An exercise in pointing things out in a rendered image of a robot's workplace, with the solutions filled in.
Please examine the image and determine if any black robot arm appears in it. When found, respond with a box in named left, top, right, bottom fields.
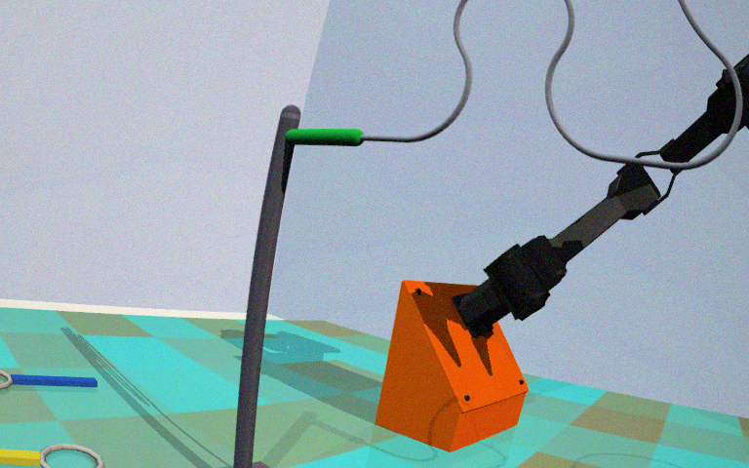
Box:
left=452, top=54, right=749, bottom=337

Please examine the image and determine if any grey loop with blue flat handle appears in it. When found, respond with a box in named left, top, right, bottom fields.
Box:
left=0, top=370, right=98, bottom=390

